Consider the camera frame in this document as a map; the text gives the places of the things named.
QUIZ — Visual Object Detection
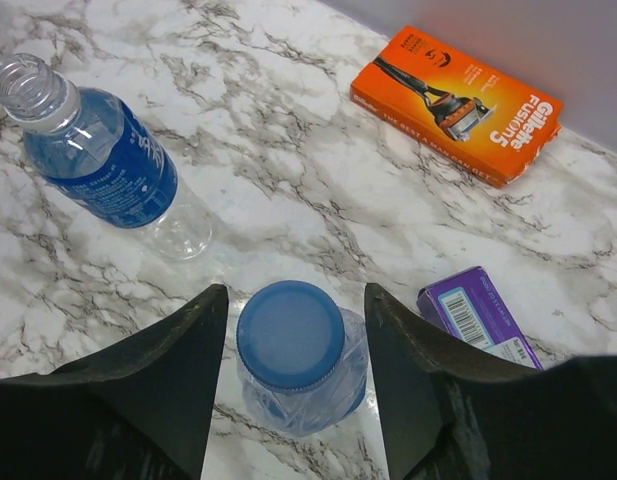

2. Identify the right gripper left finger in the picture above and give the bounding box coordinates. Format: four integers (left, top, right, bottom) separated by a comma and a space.
0, 284, 228, 479

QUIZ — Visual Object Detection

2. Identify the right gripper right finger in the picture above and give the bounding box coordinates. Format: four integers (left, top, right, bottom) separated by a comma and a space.
364, 283, 617, 479

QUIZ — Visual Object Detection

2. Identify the clear bottle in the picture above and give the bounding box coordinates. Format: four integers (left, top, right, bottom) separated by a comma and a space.
0, 53, 213, 261
237, 308, 369, 437

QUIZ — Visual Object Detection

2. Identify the blue bottle cap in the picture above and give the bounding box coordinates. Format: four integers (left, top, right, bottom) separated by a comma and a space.
236, 280, 345, 391

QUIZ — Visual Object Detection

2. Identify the purple toothpaste box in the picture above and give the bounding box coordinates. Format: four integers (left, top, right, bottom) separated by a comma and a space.
417, 266, 542, 370

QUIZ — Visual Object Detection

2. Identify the orange razor box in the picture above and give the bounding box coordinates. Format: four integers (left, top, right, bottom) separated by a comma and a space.
351, 26, 563, 188

